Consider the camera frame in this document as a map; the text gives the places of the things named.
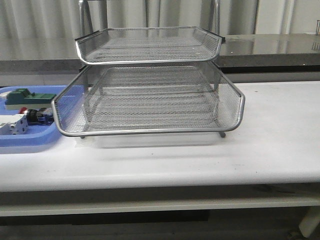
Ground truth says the silver mesh tray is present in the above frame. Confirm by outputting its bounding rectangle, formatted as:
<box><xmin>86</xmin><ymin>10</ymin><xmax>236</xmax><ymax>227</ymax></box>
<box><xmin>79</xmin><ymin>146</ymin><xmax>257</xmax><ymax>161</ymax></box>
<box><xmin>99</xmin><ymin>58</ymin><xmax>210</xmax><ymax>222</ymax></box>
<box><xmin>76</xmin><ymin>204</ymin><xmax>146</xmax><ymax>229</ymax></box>
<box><xmin>51</xmin><ymin>61</ymin><xmax>245</xmax><ymax>137</ymax></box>
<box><xmin>85</xmin><ymin>104</ymin><xmax>217</xmax><ymax>130</ymax></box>
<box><xmin>75</xmin><ymin>26</ymin><xmax>225</xmax><ymax>65</ymax></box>

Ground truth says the red push button switch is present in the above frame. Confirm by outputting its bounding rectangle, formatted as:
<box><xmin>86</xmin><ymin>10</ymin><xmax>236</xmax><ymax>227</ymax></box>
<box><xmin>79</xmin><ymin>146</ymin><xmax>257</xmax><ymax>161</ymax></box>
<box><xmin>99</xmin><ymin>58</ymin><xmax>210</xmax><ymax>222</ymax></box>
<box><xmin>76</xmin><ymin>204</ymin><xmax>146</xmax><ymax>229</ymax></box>
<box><xmin>19</xmin><ymin>107</ymin><xmax>54</xmax><ymax>126</ymax></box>

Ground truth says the blue plastic tray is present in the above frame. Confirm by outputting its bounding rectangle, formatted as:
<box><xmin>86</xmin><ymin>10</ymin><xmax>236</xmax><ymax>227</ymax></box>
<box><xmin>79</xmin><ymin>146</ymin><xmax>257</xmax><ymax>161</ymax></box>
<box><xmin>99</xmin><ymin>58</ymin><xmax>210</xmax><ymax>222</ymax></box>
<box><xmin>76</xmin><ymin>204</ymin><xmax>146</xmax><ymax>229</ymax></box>
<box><xmin>0</xmin><ymin>85</ymin><xmax>66</xmax><ymax>155</ymax></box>

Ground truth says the green terminal block component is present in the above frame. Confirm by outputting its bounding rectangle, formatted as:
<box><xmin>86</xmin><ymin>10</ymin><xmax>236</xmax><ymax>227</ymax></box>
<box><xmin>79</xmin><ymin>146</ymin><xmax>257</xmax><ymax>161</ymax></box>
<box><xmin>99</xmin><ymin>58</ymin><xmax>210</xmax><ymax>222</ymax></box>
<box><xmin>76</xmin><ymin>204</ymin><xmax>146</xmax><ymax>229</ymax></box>
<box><xmin>5</xmin><ymin>88</ymin><xmax>56</xmax><ymax>110</ymax></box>

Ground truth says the white circuit breaker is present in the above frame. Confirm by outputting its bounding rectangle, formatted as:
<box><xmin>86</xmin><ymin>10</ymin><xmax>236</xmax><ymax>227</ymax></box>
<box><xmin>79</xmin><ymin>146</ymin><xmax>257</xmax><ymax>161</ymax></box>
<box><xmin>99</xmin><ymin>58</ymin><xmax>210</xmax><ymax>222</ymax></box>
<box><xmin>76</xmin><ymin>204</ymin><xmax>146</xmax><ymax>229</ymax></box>
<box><xmin>0</xmin><ymin>114</ymin><xmax>29</xmax><ymax>135</ymax></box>

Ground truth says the grey stone counter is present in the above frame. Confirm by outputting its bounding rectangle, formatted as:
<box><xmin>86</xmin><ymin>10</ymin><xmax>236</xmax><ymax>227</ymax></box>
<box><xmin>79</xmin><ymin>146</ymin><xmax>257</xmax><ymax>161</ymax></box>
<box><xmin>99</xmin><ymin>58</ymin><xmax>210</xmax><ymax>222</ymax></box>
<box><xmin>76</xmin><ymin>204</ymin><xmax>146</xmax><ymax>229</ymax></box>
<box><xmin>0</xmin><ymin>33</ymin><xmax>320</xmax><ymax>87</ymax></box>

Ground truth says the grey metal rack frame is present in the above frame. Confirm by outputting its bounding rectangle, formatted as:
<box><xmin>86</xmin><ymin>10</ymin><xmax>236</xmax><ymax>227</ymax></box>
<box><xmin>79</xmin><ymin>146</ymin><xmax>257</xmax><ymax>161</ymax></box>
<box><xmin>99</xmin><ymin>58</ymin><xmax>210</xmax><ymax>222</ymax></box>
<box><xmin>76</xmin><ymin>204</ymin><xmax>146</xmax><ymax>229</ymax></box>
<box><xmin>78</xmin><ymin>0</ymin><xmax>227</xmax><ymax>140</ymax></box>

